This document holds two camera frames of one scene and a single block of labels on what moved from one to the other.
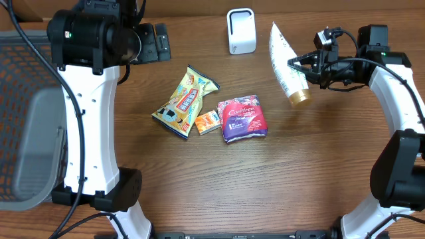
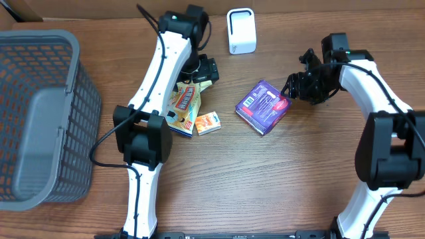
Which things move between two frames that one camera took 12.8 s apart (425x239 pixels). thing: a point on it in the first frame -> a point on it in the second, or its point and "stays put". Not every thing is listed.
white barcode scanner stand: (242, 30) stays put
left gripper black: (153, 52) -> (209, 71)
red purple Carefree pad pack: (242, 118) -> (263, 107)
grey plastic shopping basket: (33, 127) stays put
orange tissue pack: (207, 122) stays put
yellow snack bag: (179, 113) stays put
